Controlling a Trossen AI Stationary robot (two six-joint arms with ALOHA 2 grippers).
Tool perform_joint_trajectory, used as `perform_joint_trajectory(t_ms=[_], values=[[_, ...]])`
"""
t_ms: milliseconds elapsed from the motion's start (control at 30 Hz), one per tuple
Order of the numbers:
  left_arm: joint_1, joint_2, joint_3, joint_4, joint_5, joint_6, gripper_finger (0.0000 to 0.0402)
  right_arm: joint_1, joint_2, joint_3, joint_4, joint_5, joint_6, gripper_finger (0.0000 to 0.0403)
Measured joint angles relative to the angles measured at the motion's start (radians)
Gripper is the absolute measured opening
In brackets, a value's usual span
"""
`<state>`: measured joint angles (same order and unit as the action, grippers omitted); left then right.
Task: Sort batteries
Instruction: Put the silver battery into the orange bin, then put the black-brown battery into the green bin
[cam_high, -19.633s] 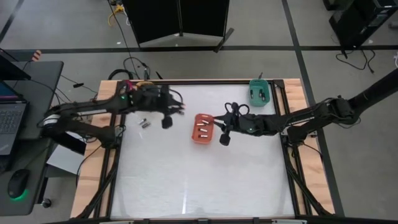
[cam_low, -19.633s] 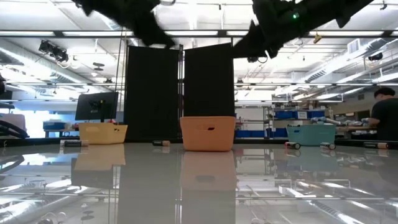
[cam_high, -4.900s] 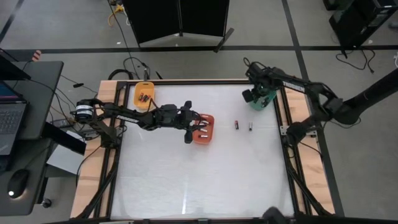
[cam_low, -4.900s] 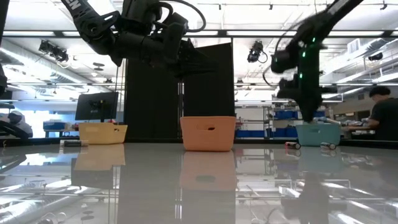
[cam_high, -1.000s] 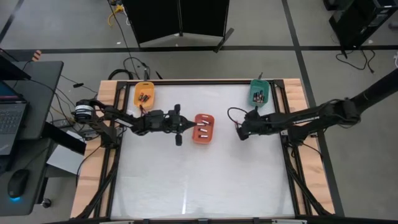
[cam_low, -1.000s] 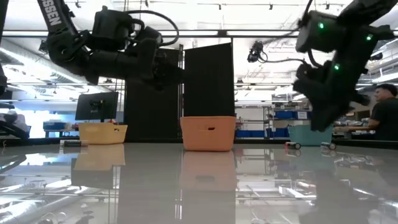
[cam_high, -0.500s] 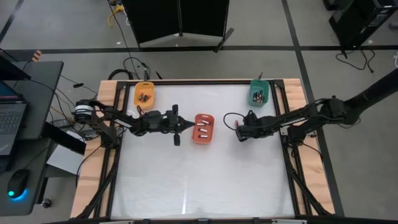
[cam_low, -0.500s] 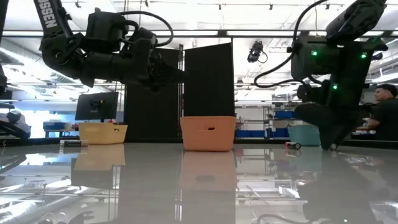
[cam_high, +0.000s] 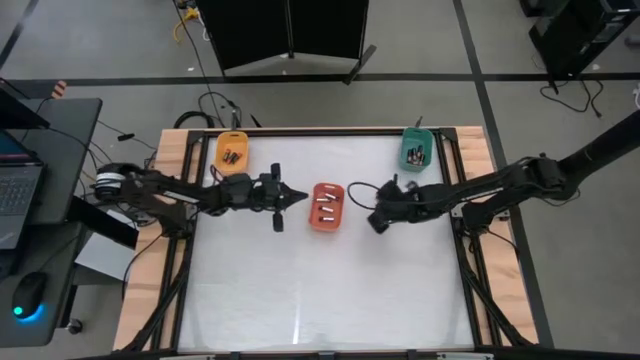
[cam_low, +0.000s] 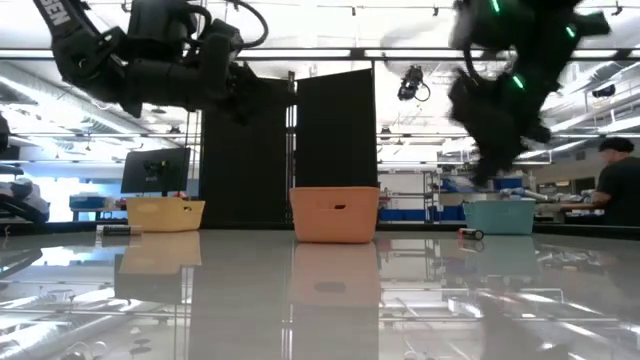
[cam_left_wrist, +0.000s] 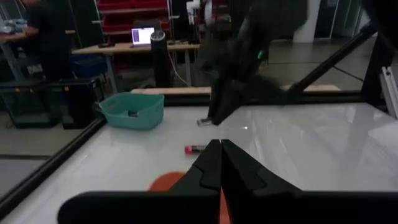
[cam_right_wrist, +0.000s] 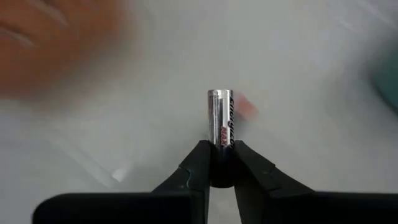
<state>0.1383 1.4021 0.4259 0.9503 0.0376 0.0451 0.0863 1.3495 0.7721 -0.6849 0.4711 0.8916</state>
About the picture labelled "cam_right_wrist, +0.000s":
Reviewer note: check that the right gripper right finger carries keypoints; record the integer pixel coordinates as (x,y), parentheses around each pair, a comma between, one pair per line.
(295,208)

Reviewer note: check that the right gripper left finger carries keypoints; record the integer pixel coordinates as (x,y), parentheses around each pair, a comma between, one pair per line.
(155,208)

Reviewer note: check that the silver Energizer battery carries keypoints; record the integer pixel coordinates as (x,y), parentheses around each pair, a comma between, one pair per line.
(220,118)

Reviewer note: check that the teal plastic bin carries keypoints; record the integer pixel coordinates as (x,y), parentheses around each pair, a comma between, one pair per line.
(388,77)

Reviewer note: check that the orange plastic bin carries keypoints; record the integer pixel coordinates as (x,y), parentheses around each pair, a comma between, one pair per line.
(46,40)

